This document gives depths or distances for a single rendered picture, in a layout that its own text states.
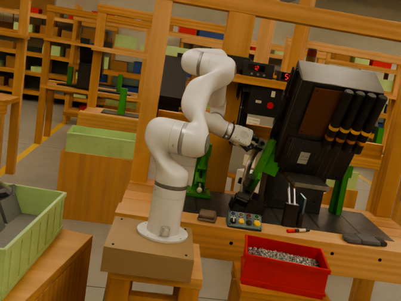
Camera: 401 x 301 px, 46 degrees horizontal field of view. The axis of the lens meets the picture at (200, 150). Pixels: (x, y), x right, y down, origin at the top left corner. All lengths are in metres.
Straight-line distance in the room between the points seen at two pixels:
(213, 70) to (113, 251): 0.77
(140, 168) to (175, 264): 1.08
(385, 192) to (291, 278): 1.20
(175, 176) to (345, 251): 0.91
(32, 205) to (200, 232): 0.71
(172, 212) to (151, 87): 1.00
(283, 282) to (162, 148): 0.66
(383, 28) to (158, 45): 1.19
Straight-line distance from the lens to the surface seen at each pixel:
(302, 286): 1.85
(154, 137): 1.66
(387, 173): 2.86
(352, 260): 2.25
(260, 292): 1.81
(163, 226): 1.72
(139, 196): 2.38
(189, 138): 1.63
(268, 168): 2.28
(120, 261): 1.63
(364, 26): 2.72
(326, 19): 2.66
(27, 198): 2.10
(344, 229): 2.43
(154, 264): 1.63
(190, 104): 1.74
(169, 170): 1.67
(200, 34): 9.15
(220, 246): 2.10
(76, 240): 2.03
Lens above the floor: 1.58
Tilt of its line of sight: 11 degrees down
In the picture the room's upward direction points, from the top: 9 degrees clockwise
